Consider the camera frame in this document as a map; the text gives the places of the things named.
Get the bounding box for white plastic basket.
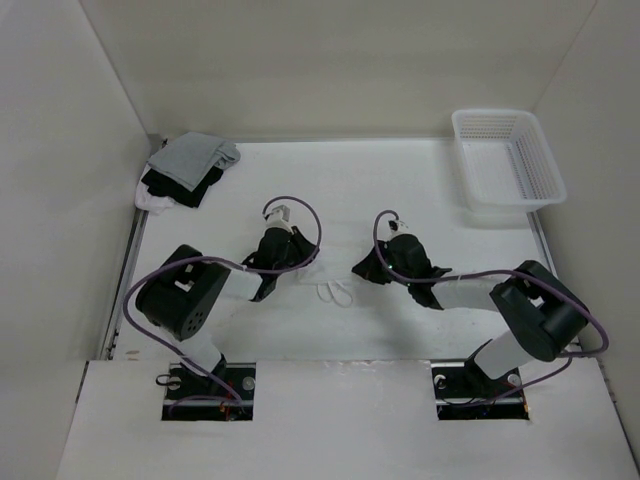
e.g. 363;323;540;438
451;109;567;215

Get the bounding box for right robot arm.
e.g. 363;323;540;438
352;233;587;396

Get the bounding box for folded grey tank top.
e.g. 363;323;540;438
148;132;241;190

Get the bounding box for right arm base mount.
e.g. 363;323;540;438
431;362;529;421

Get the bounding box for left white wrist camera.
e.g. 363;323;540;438
264;205;293;233

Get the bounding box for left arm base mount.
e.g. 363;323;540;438
155;363;257;422

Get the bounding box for folded white tank top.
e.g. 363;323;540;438
134;182;176;215

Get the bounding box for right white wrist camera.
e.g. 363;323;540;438
388;219;411;237

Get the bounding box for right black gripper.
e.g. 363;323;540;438
351;240;413;287

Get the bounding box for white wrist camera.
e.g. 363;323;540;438
264;205;293;233
388;219;411;237

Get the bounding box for folded black tank top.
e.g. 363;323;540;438
141;167;224;208

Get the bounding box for white tank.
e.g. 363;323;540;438
134;182;176;215
296;245;364;308

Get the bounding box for metal table edge rail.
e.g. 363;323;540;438
92;133;164;360

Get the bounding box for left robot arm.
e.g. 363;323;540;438
135;226;319;399

